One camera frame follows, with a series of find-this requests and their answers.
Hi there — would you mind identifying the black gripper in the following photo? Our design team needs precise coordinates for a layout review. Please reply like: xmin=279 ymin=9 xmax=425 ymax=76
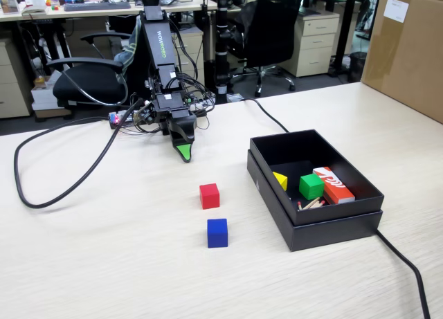
xmin=151 ymin=91 xmax=199 ymax=164

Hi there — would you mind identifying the beige cabinet behind arm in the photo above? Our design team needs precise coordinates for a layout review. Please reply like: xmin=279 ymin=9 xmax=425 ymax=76
xmin=175 ymin=29 xmax=206 ymax=87

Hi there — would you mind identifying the red wooden cube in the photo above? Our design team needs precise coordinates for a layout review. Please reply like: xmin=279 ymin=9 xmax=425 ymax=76
xmin=199 ymin=183 xmax=222 ymax=210

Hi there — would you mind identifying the blue wooden cube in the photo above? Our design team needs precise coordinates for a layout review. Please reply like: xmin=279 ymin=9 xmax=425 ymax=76
xmin=206 ymin=217 xmax=229 ymax=249

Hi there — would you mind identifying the green wooden cube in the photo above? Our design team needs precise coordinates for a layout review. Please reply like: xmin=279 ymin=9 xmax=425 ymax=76
xmin=298 ymin=173 xmax=326 ymax=201

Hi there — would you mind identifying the white power strip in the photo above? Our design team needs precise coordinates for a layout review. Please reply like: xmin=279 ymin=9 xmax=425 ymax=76
xmin=185 ymin=94 xmax=217 ymax=113

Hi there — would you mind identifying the controller circuit board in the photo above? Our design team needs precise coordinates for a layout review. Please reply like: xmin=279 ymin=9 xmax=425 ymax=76
xmin=108 ymin=109 xmax=138 ymax=131

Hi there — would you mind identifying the black vertical pole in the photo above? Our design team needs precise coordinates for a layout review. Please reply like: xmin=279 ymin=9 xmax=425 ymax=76
xmin=213 ymin=0 xmax=232 ymax=95

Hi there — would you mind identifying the yellow wooden block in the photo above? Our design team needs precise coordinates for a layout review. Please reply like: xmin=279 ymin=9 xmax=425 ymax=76
xmin=271 ymin=170 xmax=289 ymax=192

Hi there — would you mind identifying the plaid cloth garment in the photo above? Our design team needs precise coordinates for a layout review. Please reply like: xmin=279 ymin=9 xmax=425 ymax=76
xmin=114 ymin=14 xmax=143 ymax=70

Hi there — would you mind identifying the black office chair with armrests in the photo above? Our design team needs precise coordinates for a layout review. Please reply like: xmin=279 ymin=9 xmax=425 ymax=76
xmin=46 ymin=31 xmax=140 ymax=109

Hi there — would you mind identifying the black mesh office chair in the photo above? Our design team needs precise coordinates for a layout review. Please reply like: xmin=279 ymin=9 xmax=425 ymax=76
xmin=229 ymin=0 xmax=306 ymax=98

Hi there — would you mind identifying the stack of white boxes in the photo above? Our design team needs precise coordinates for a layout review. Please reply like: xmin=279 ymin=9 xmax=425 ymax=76
xmin=30 ymin=74 xmax=71 ymax=120

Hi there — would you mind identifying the beige three-drawer cabinet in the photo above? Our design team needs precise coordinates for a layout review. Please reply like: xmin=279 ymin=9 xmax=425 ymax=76
xmin=279 ymin=12 xmax=341 ymax=78

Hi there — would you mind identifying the orange white matchbox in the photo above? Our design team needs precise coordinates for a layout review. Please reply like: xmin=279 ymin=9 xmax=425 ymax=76
xmin=311 ymin=165 xmax=356 ymax=206

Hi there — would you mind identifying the black computer keyboard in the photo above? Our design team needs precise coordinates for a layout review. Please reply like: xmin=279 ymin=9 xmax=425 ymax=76
xmin=63 ymin=1 xmax=133 ymax=12

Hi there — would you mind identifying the beige background desk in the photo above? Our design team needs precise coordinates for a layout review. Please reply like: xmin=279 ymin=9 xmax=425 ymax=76
xmin=0 ymin=0 xmax=244 ymax=21

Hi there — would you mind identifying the black cardboard box tray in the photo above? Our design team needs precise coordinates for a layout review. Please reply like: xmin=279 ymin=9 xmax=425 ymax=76
xmin=249 ymin=128 xmax=386 ymax=227

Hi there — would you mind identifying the beige cabinet with wide drawers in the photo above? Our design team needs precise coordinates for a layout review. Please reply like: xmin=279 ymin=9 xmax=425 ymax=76
xmin=0 ymin=37 xmax=35 ymax=120

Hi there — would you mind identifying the black open box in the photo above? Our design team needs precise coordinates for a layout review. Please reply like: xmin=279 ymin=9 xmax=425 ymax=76
xmin=246 ymin=149 xmax=384 ymax=253

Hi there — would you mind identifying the black waste bin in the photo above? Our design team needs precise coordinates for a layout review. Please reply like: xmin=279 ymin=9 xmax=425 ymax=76
xmin=347 ymin=51 xmax=368 ymax=84

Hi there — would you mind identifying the framed picture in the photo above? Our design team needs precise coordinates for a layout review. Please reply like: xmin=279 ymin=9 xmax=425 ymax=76
xmin=0 ymin=0 xmax=20 ymax=15

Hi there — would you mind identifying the large brown cardboard box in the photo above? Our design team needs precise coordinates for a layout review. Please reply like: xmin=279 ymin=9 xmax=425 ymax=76
xmin=360 ymin=0 xmax=443 ymax=125

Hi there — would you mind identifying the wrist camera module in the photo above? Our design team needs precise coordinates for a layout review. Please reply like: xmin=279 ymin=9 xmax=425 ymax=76
xmin=133 ymin=102 xmax=156 ymax=127

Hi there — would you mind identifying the black servo wire bundle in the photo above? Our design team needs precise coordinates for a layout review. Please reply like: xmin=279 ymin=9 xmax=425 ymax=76
xmin=165 ymin=16 xmax=217 ymax=135

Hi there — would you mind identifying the thick black looped cable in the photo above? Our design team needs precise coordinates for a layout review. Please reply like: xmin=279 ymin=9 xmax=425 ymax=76
xmin=12 ymin=99 xmax=143 ymax=210

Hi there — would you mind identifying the long black table cable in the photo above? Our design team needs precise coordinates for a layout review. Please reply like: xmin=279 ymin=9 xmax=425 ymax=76
xmin=221 ymin=97 xmax=432 ymax=319

